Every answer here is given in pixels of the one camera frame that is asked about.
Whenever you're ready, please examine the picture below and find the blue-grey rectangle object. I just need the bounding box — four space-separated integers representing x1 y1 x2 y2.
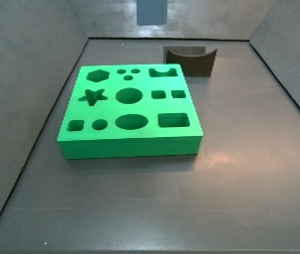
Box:
137 0 168 26

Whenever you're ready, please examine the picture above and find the green shape sorter block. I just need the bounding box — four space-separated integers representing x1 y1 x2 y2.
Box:
58 63 204 159

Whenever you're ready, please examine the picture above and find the dark curved arch block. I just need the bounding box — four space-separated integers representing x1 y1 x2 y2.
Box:
164 46 219 77

